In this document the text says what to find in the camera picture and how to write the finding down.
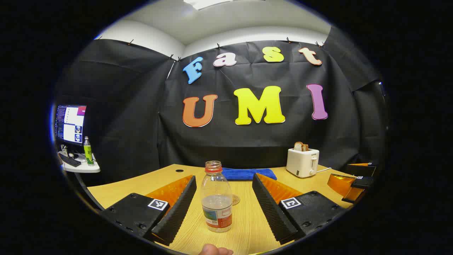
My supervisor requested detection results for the computer monitor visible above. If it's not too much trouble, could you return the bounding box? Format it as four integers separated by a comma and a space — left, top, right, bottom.
55, 105, 87, 146

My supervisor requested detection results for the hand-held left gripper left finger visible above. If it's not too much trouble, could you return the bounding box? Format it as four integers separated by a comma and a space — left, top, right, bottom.
103, 174, 197, 246

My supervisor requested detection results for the clear plastic water bottle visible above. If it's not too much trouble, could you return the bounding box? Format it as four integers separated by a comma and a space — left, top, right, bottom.
201, 160, 233, 233

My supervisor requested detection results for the white toaster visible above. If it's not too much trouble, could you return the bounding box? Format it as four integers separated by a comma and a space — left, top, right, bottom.
286, 148, 320, 178

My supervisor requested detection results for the blue folded towel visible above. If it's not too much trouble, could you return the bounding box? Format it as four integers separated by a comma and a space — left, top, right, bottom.
222, 168, 277, 181

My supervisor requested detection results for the white side table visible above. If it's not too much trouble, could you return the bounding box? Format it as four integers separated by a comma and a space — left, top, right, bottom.
58, 149, 101, 174

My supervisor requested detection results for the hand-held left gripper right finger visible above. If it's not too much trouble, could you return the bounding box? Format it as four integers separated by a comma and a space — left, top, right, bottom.
252, 172, 347, 245

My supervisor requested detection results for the green drink bottle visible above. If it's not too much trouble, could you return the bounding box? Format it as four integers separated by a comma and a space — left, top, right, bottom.
83, 136, 95, 166

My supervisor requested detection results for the black keyboard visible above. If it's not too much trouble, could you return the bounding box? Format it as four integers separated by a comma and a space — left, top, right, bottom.
58, 153, 82, 168

